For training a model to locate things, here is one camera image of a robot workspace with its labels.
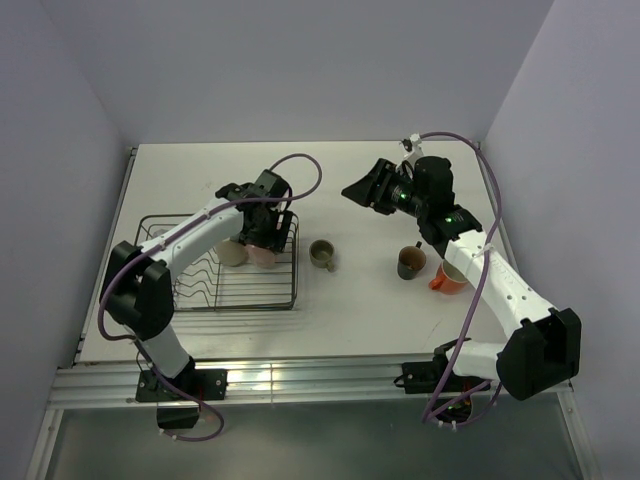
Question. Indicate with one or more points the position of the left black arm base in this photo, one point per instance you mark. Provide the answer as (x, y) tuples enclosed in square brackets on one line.
[(204, 384)]

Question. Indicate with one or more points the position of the black box under table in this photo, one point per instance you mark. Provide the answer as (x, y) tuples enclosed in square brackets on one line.
[(177, 418)]

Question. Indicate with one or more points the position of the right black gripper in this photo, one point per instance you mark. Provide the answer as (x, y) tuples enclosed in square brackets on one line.
[(366, 191)]

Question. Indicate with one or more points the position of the pink mug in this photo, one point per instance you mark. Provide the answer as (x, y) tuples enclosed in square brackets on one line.
[(260, 257)]

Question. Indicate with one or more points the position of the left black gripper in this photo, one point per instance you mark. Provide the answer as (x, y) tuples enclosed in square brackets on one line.
[(274, 239)]

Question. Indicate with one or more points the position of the orange mug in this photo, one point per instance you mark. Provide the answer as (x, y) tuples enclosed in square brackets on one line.
[(448, 279)]

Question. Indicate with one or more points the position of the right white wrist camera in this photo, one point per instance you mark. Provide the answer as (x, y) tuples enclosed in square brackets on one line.
[(412, 148)]

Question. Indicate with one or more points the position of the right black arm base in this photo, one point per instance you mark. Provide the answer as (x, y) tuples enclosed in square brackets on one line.
[(423, 378)]

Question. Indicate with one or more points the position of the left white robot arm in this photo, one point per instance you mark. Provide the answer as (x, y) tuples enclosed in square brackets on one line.
[(137, 297)]

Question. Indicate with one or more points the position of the beige tumbler cup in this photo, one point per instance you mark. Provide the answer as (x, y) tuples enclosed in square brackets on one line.
[(231, 254)]

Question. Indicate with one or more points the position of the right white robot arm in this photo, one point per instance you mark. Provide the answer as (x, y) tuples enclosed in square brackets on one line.
[(543, 344)]

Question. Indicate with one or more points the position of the grey wire dish rack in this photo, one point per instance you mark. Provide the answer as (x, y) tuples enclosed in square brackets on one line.
[(207, 285)]

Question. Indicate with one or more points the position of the grey-green small mug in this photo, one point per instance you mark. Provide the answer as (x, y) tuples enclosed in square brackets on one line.
[(321, 254)]

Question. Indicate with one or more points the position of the dark grey mug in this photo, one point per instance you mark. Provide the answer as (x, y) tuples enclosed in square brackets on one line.
[(411, 261)]

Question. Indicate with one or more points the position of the aluminium table rail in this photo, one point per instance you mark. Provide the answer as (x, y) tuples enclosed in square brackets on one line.
[(321, 379)]

